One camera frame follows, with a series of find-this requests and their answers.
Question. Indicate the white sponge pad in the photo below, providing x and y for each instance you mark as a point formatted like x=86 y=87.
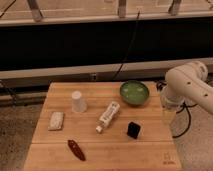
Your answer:
x=56 y=121

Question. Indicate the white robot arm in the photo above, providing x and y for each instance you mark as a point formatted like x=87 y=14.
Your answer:
x=183 y=82

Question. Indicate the black eraser block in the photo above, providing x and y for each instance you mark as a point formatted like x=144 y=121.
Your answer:
x=133 y=130

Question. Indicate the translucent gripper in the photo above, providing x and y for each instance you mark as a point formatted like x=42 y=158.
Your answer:
x=169 y=111

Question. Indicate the dark red oblong object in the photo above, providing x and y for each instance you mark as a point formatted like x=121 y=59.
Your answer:
x=74 y=147

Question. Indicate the green bowl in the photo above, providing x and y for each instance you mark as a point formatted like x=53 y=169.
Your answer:
x=134 y=92

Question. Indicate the white plastic bottle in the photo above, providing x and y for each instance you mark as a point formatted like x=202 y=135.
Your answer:
x=107 y=116

